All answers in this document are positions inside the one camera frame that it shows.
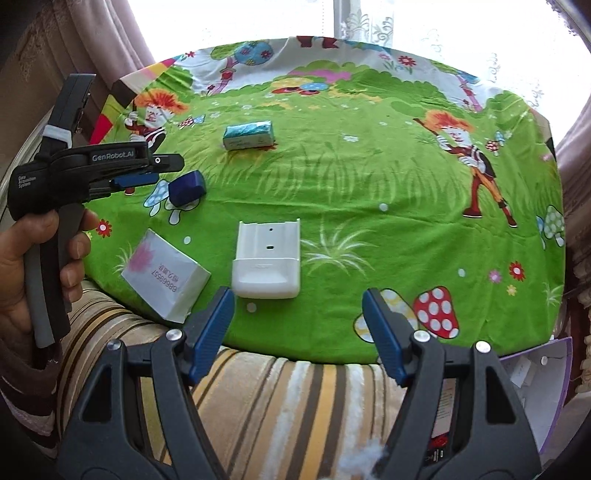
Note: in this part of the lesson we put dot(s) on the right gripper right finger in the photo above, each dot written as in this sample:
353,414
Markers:
489,437

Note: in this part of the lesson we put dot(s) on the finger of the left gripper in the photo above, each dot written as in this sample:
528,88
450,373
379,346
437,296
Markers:
165,163
135,180

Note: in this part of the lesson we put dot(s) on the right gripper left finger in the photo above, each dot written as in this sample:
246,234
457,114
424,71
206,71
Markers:
135,417

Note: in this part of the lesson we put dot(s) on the black Dormi product box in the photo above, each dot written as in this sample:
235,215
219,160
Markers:
440,436

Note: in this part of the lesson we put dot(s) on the dark blue small box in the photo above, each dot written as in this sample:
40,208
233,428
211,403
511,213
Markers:
187,188

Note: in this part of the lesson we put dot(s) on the silver box pink flower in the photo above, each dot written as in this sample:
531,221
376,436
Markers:
165,278

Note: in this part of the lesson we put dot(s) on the striped sleeve left forearm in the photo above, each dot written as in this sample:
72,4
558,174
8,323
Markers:
30,395

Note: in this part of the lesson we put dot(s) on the purple storage box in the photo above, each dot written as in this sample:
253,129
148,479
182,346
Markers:
540,377

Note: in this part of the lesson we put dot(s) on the teal small box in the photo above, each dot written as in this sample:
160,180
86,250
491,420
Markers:
248,136

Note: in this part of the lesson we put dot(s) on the white plastic holder base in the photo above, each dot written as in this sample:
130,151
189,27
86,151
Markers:
267,262

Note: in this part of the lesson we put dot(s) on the green cartoon print cloth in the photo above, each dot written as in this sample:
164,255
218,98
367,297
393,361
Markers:
408,175

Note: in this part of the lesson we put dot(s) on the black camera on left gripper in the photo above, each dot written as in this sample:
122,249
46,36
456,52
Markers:
58,132

